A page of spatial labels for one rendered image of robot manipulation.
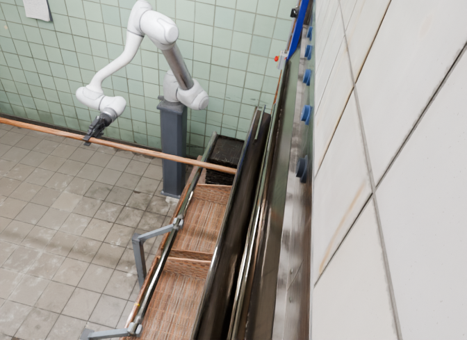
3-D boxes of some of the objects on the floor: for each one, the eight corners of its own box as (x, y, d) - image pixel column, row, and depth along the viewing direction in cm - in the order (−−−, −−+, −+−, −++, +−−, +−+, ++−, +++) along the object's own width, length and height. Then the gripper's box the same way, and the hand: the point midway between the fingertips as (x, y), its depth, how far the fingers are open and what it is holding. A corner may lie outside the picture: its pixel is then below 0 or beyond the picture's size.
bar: (206, 238, 279) (218, 131, 200) (150, 416, 186) (132, 350, 107) (171, 229, 281) (170, 121, 202) (99, 402, 188) (44, 327, 109)
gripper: (110, 108, 186) (89, 132, 169) (113, 130, 197) (94, 154, 180) (97, 106, 186) (76, 129, 169) (101, 128, 197) (81, 151, 180)
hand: (88, 138), depth 177 cm, fingers closed on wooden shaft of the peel, 3 cm apart
